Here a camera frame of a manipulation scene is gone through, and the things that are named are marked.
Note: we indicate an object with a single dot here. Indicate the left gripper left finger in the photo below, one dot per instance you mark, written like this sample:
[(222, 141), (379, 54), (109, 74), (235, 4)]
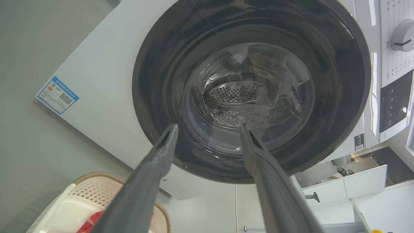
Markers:
[(136, 197)]

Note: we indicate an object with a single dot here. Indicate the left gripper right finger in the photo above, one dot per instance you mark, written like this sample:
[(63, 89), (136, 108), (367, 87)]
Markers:
[(278, 200)]

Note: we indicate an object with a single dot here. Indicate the cream perforated laundry basket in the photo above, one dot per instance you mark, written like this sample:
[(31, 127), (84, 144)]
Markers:
[(93, 191)]

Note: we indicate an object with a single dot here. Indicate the white perforated bin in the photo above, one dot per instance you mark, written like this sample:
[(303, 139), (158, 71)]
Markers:
[(315, 173)]

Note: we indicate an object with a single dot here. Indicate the red garment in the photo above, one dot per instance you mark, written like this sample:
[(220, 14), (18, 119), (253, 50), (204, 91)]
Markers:
[(90, 223)]

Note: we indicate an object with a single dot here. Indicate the white cabinet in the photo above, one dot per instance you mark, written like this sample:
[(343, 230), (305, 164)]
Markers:
[(355, 184)]

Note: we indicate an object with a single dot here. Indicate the small black washer sticker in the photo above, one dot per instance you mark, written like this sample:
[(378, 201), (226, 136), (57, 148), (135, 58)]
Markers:
[(359, 142)]

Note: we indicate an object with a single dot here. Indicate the round black washer door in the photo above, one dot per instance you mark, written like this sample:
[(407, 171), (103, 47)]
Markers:
[(161, 81)]

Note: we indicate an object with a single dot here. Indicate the white washing machine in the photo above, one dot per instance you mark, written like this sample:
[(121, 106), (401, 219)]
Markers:
[(103, 81)]

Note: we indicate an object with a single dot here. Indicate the blue energy label sticker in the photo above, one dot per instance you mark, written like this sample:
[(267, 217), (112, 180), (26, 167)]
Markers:
[(57, 95)]

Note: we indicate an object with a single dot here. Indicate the black washer display panel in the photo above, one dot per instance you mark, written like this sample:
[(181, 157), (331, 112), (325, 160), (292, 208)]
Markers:
[(394, 103)]

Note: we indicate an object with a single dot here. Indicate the white round control knob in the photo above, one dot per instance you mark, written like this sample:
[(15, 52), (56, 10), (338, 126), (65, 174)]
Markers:
[(404, 35)]

